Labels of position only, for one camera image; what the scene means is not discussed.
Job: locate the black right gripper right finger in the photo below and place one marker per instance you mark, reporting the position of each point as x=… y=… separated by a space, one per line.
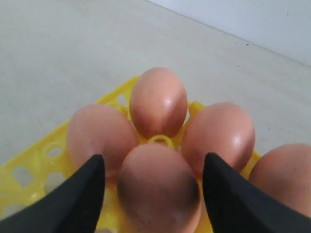
x=234 y=205

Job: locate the brown egg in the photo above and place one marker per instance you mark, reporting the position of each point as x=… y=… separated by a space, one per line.
x=158 y=103
x=284 y=173
x=223 y=128
x=158 y=191
x=100 y=129

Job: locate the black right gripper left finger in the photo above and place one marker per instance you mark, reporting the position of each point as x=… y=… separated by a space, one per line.
x=73 y=207

